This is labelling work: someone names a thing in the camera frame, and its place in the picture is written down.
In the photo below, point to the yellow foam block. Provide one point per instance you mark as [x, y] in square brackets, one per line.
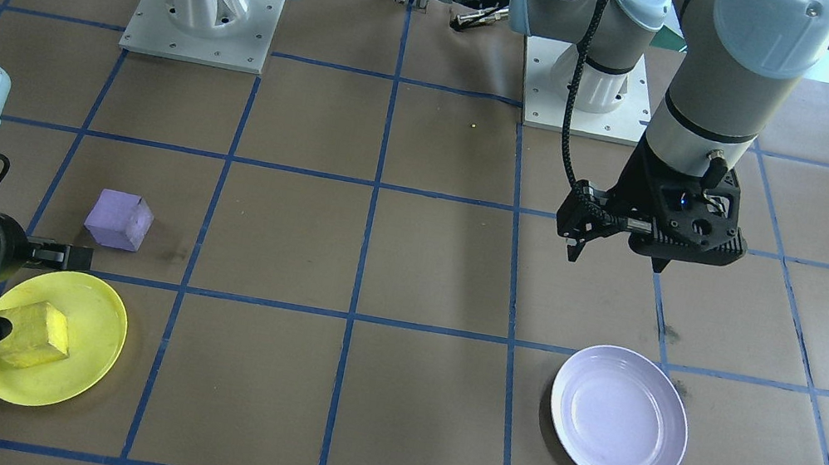
[39, 334]

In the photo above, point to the purple foam block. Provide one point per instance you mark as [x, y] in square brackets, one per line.
[120, 221]

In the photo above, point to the yellow plastic plate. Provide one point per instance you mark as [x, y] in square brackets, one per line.
[84, 346]

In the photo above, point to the purple plastic plate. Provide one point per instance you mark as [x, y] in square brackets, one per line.
[619, 418]

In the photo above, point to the green flat board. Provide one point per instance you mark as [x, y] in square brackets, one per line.
[672, 40]

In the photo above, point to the silver metal plug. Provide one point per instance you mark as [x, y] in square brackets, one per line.
[480, 19]

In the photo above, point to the white square base plate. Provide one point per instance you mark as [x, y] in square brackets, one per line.
[244, 44]
[544, 111]

